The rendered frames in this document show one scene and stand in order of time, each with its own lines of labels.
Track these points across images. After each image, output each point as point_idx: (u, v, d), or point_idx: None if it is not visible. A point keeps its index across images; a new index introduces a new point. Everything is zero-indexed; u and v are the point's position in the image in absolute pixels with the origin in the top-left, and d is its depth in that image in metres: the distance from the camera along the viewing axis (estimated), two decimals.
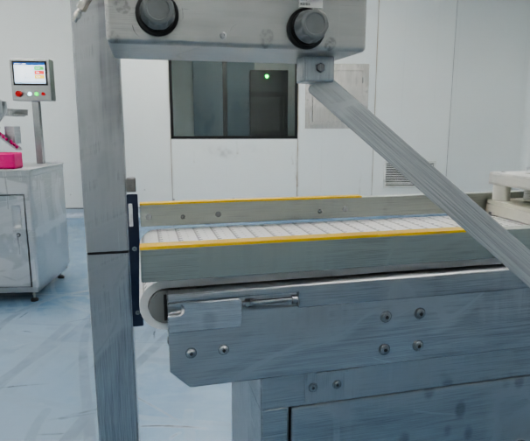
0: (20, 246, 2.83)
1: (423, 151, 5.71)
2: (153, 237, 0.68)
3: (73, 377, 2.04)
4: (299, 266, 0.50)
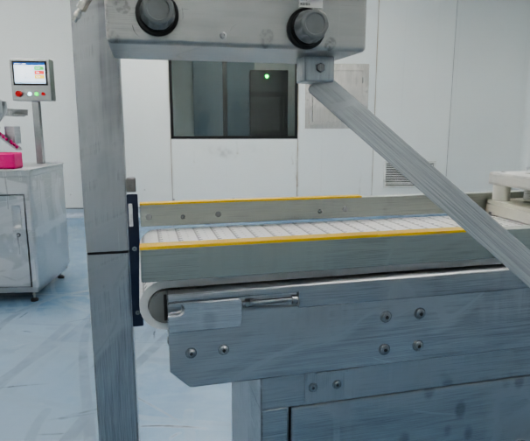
0: (20, 246, 2.83)
1: (423, 151, 5.71)
2: (153, 237, 0.68)
3: (73, 377, 2.04)
4: (299, 266, 0.50)
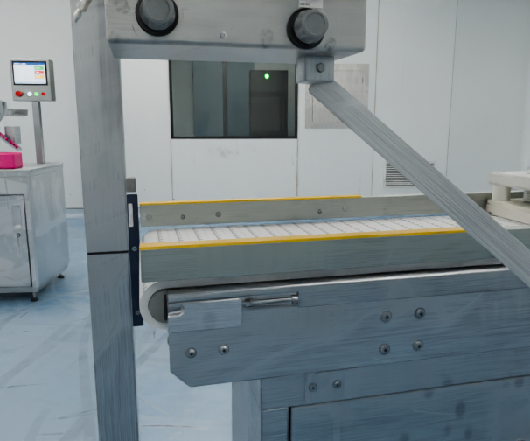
0: (20, 246, 2.83)
1: (423, 151, 5.71)
2: (153, 237, 0.68)
3: (73, 377, 2.04)
4: (299, 266, 0.50)
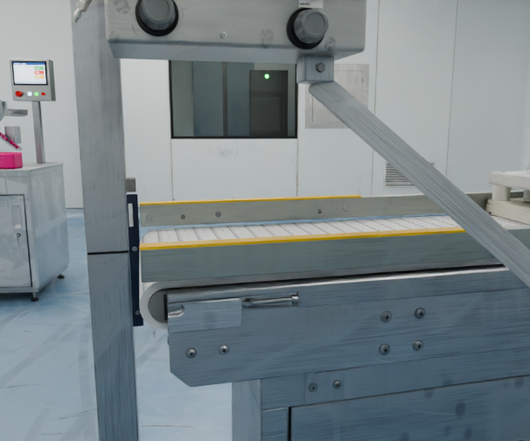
0: (20, 246, 2.83)
1: (423, 151, 5.71)
2: (153, 237, 0.68)
3: (73, 377, 2.04)
4: (299, 266, 0.50)
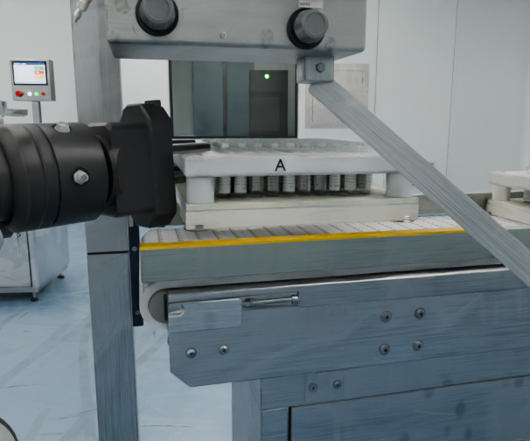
0: (20, 246, 2.83)
1: (423, 151, 5.71)
2: (153, 237, 0.68)
3: (73, 377, 2.04)
4: (299, 266, 0.50)
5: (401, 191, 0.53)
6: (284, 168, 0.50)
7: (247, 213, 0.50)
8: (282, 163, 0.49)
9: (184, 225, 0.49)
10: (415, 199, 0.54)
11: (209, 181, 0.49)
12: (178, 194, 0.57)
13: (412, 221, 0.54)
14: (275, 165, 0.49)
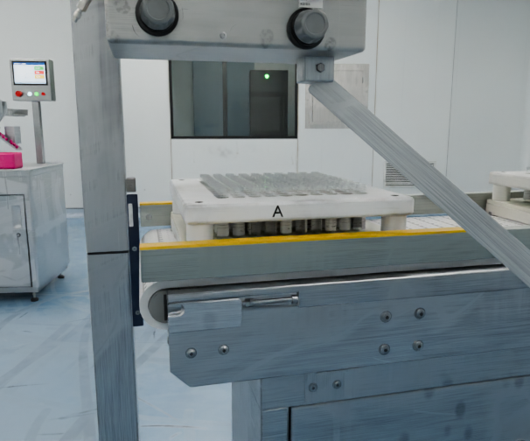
0: (20, 246, 2.83)
1: (423, 151, 5.71)
2: (153, 237, 0.68)
3: (73, 377, 2.04)
4: (299, 266, 0.50)
5: None
6: (282, 213, 0.51)
7: None
8: (279, 209, 0.51)
9: None
10: None
11: (208, 227, 0.50)
12: (178, 234, 0.58)
13: None
14: (272, 212, 0.51)
